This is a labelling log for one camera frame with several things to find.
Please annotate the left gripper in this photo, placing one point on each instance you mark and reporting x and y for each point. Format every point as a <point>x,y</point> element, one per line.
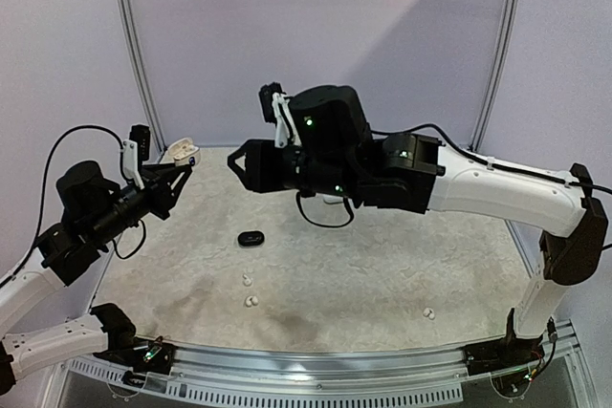
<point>157,182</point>

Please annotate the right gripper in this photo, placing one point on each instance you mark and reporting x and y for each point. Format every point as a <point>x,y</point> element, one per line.
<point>273,167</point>

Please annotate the white gold-trimmed charging case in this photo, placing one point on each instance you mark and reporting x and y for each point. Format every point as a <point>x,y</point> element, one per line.
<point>184,152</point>

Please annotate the black earbud charging case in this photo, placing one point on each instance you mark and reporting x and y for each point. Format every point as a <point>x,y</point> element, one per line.
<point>254,238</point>

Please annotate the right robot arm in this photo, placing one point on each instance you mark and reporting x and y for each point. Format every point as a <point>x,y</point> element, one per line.
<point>323,144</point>

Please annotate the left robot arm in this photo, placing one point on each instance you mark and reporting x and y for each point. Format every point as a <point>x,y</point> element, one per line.
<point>96,212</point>

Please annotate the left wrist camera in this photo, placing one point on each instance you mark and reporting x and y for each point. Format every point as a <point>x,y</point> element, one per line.
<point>134,152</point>

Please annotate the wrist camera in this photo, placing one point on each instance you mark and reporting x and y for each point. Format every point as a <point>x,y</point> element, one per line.
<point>134,152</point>
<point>274,104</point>

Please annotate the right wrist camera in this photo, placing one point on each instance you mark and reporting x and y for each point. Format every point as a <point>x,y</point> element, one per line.
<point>274,104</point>

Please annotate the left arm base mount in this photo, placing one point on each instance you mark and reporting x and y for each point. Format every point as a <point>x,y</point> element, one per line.
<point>139,354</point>

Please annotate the aluminium front rail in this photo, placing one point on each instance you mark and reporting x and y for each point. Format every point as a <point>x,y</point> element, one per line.
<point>562,364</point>

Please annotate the left aluminium corner post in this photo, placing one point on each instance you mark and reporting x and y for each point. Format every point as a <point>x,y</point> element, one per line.
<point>134,49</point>

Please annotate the aluminium corner post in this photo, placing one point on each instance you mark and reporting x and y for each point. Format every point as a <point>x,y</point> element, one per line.
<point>134,49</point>
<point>502,45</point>

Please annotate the white slotted cable duct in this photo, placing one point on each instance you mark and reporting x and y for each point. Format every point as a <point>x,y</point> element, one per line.
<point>232,391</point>

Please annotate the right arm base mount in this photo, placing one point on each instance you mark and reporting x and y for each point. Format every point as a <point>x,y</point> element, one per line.
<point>501,353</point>

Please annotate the right aluminium corner post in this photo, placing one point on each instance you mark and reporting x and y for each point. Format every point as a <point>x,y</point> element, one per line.
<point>502,45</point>

